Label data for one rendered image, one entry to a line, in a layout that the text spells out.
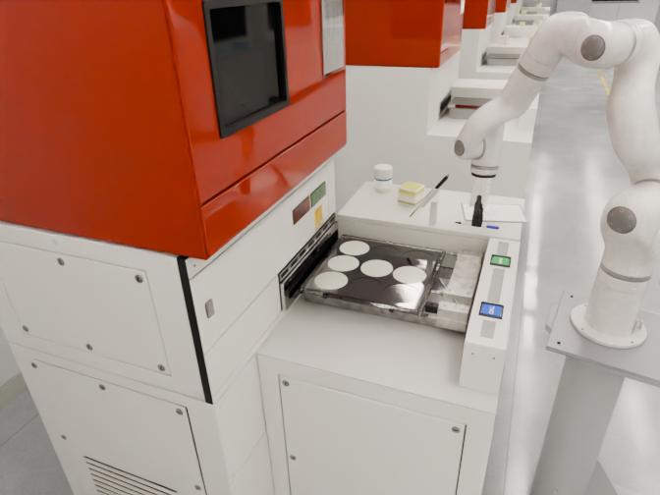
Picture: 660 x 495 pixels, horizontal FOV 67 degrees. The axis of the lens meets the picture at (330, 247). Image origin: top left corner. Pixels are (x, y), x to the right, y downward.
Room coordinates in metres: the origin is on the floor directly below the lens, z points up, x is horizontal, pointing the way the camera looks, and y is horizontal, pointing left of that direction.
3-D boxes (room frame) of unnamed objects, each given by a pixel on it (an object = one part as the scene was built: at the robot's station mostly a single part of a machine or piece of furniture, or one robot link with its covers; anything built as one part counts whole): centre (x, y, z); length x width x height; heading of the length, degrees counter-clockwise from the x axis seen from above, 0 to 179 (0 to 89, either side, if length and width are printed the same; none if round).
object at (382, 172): (1.82, -0.22, 1.01); 0.07 x 0.07 x 0.10
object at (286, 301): (1.40, 0.06, 0.89); 0.44 x 0.02 x 0.10; 157
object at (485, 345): (1.13, -0.45, 0.89); 0.55 x 0.09 x 0.14; 157
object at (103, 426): (1.37, 0.45, 0.41); 0.82 x 0.71 x 0.82; 157
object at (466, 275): (1.25, -0.39, 0.87); 0.36 x 0.08 x 0.03; 157
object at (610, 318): (1.09, -0.77, 0.93); 0.19 x 0.19 x 0.18
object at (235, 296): (1.24, 0.14, 1.02); 0.82 x 0.03 x 0.40; 157
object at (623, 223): (1.07, -0.74, 1.14); 0.19 x 0.12 x 0.24; 125
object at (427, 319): (1.20, -0.15, 0.84); 0.50 x 0.02 x 0.03; 67
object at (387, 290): (1.33, -0.14, 0.90); 0.34 x 0.34 x 0.01; 67
